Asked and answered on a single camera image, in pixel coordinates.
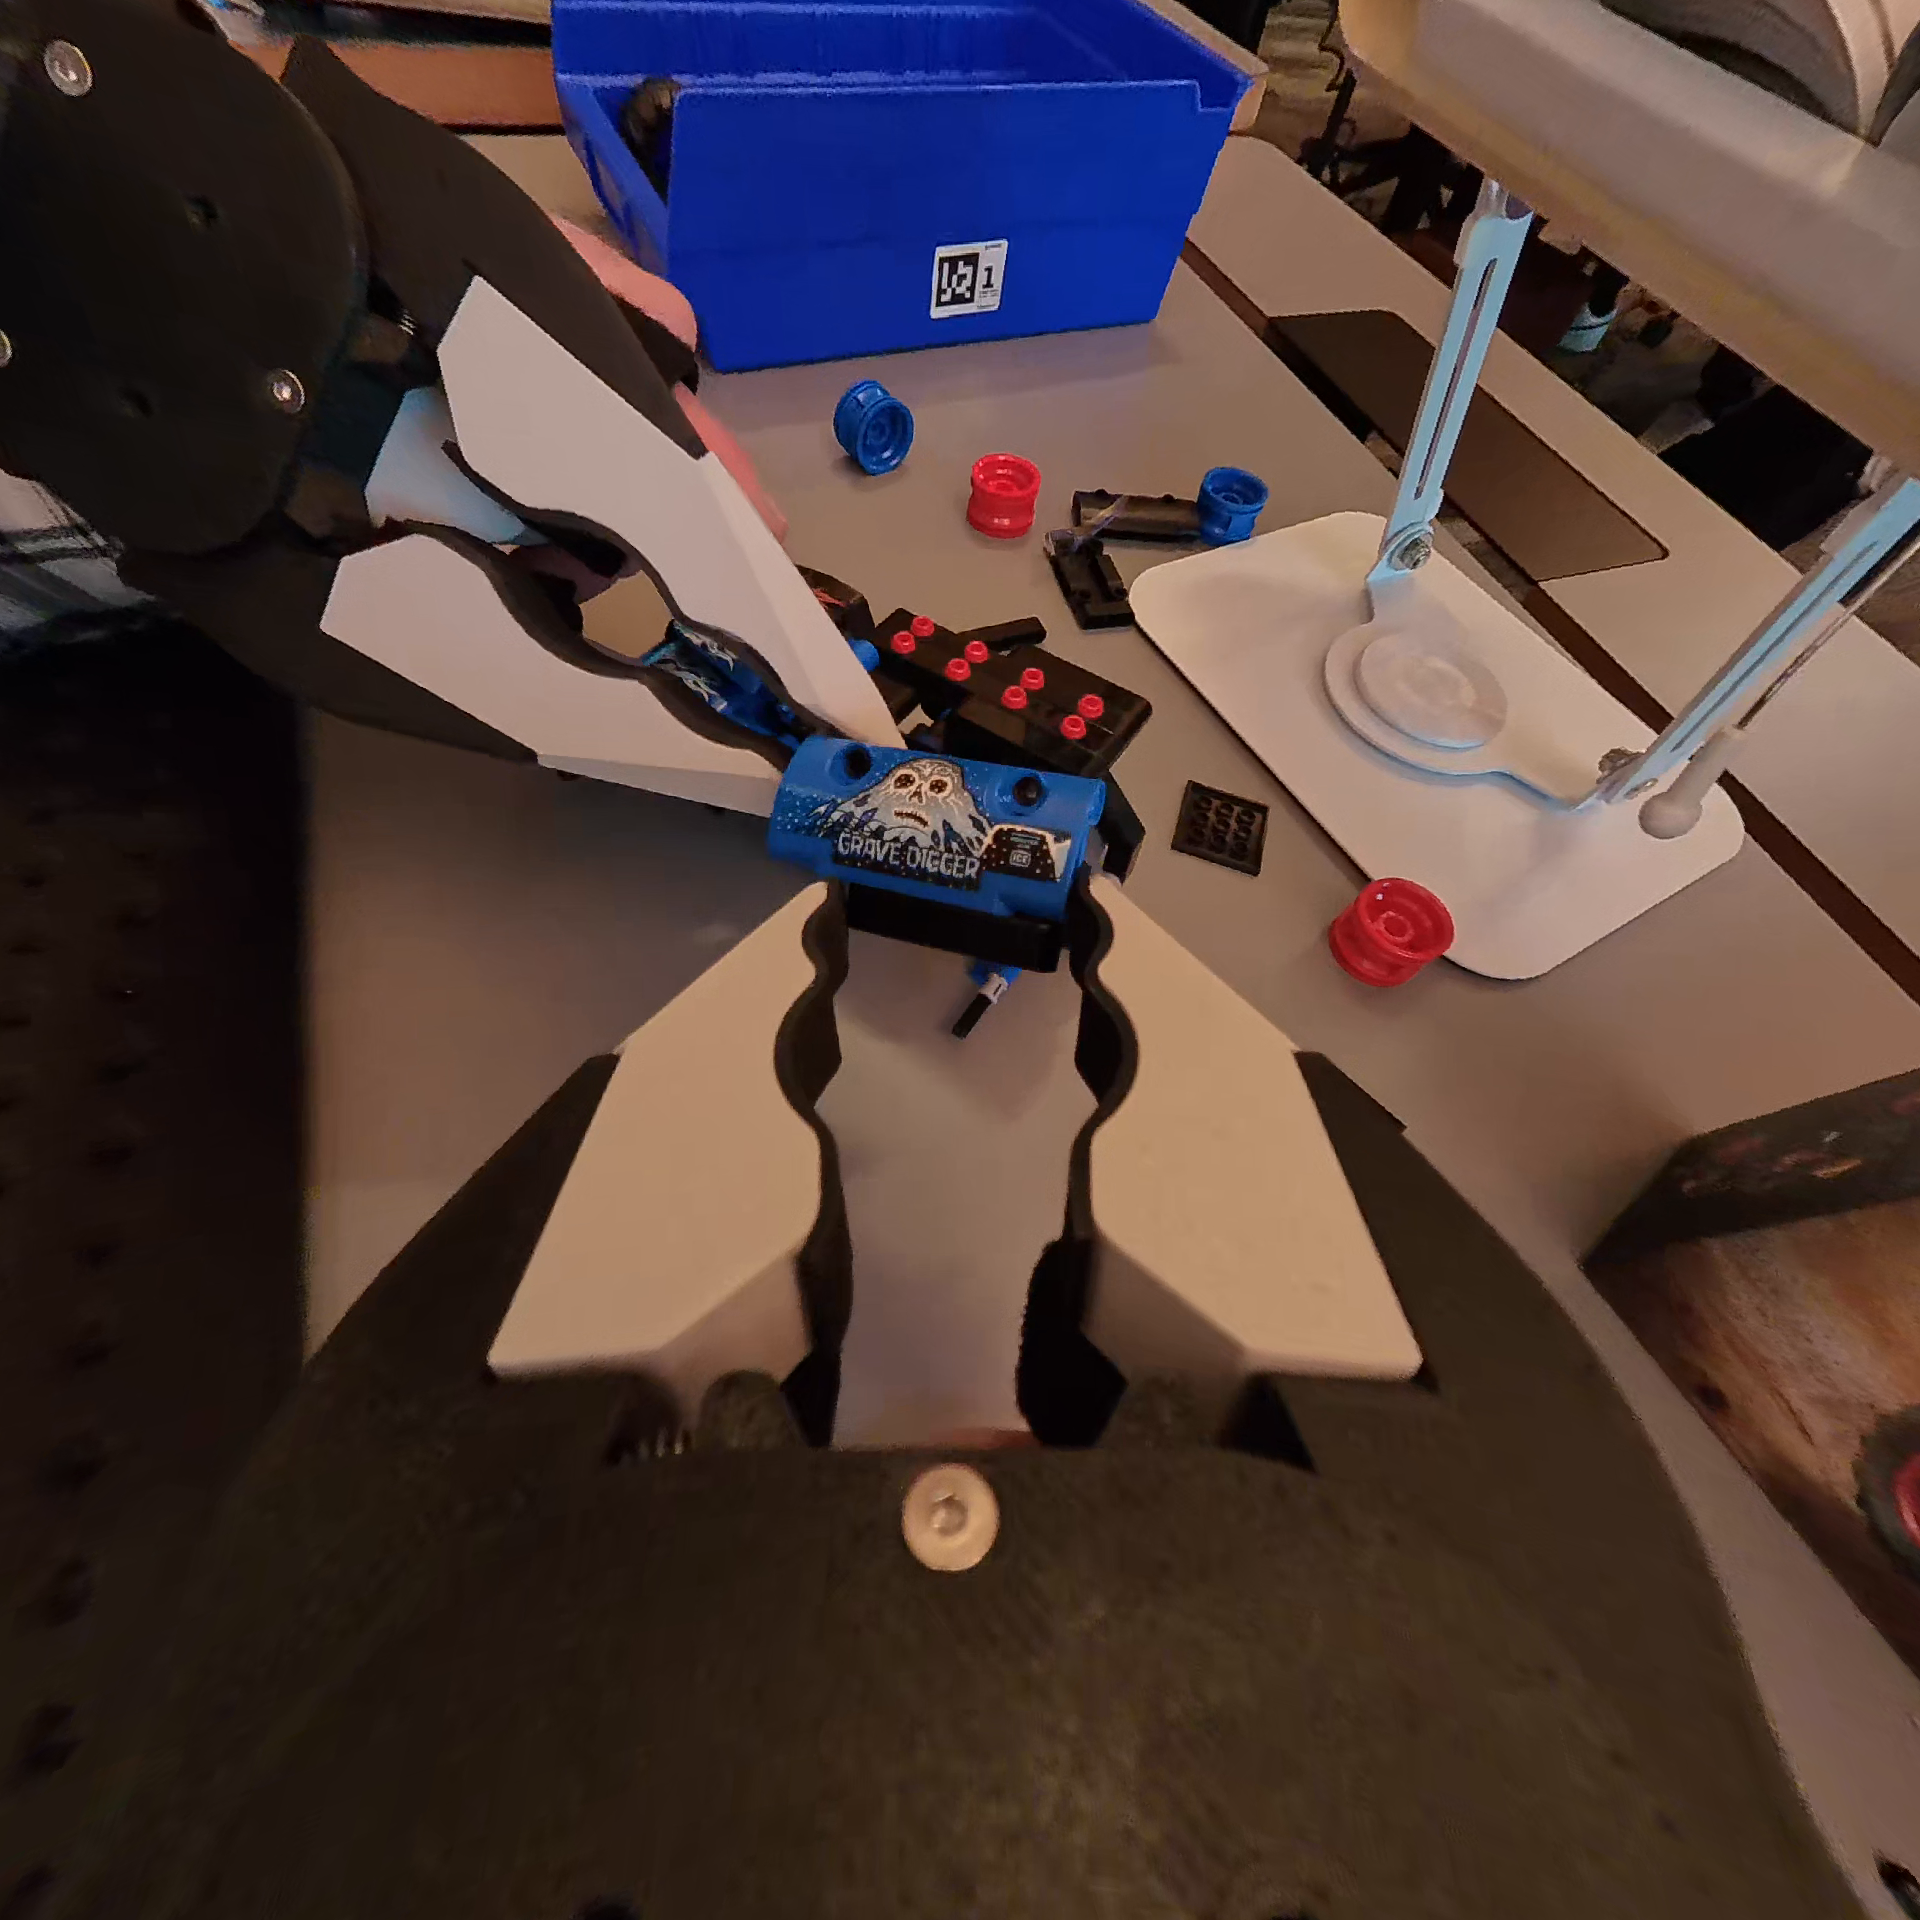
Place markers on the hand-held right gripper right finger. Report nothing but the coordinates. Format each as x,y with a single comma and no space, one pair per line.
1243,1216

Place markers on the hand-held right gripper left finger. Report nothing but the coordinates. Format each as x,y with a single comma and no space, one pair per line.
656,1198

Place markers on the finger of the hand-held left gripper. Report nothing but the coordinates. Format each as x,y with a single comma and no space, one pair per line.
483,645
633,468

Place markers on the blue printed curved panel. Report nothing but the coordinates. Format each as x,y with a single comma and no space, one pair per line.
930,823

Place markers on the black block with red pins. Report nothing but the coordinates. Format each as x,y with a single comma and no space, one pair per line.
1034,692

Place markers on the grey desk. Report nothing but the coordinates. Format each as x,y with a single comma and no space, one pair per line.
1504,1129

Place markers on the person's left hand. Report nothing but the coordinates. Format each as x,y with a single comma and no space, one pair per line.
668,322

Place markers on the blue wheel rim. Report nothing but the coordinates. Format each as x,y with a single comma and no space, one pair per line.
1233,504
875,429

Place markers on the red wheel rim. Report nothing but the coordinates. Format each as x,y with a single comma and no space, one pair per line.
1003,494
1384,928

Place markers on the black rubber tyre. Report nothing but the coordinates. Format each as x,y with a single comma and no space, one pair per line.
645,118

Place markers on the black studded square plate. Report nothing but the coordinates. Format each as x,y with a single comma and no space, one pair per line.
1213,832

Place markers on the blue storage bin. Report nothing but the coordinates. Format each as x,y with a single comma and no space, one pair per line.
899,181

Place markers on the black beam with holes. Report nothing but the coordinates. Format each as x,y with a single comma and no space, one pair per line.
1133,515

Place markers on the dark toy set box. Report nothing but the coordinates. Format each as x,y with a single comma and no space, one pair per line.
1765,1319

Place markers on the white book stand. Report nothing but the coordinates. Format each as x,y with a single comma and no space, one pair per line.
1276,631

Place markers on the black frame piece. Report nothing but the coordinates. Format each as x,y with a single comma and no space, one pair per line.
1086,582

